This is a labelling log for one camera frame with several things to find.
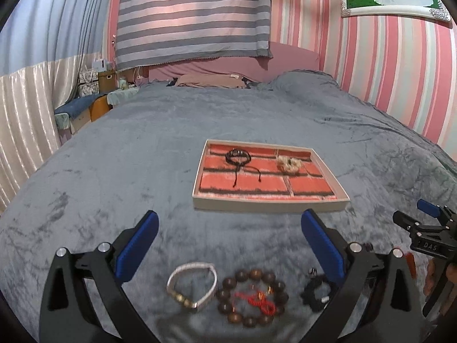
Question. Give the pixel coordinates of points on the blue and white curtain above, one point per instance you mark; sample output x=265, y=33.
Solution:
x=35, y=78

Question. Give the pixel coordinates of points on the beige pillow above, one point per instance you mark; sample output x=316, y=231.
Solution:
x=210, y=80

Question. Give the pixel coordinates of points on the small pale bottle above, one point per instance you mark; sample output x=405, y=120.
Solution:
x=124, y=84

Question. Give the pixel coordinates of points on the pale green patterned cloth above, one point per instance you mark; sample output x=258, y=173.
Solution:
x=123, y=94

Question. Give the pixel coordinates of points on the pink pillow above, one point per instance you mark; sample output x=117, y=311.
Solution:
x=285, y=60

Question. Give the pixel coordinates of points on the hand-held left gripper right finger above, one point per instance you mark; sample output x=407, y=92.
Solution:
x=321, y=243

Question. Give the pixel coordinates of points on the brick-pattern jewelry tray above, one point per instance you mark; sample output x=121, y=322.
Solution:
x=250, y=185

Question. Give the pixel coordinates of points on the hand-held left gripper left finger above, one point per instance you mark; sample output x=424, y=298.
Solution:
x=139, y=243

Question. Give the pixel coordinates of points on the brown cardboard box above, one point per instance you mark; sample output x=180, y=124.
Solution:
x=107, y=81

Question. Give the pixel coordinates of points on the black scrunchie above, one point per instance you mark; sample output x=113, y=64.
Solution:
x=314, y=298

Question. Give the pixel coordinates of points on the person's right hand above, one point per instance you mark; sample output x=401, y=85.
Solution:
x=431, y=277

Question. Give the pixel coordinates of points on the grey striped hanging sheet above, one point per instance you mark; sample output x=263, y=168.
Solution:
x=192, y=18

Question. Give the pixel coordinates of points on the cream satin scrunchie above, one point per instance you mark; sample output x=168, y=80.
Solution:
x=288, y=165

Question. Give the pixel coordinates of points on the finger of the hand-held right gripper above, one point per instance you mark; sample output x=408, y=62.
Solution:
x=428, y=208
x=405, y=221

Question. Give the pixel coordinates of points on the patterned storage box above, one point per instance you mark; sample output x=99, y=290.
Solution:
x=88, y=82

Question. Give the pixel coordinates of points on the white tissue box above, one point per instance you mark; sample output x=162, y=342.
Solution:
x=100, y=65

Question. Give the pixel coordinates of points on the blue folded cloth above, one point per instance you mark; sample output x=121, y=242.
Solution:
x=76, y=105

